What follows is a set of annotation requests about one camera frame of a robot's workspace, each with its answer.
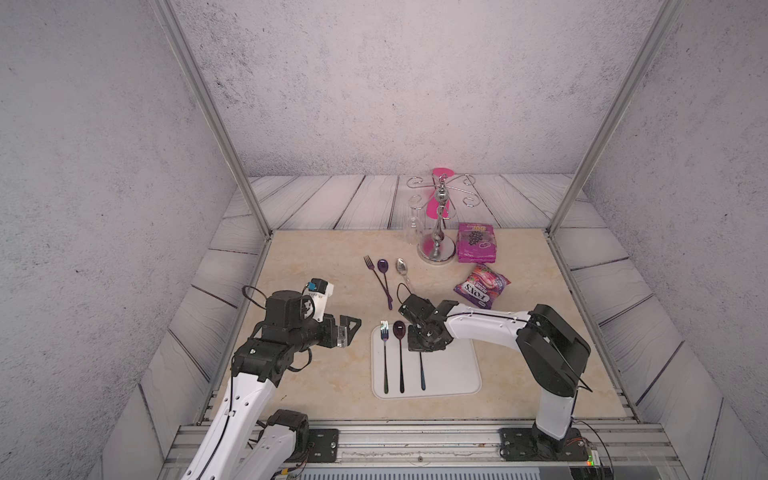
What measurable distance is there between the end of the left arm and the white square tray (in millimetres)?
244

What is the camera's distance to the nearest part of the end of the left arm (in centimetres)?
50

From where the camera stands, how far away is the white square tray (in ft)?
2.73
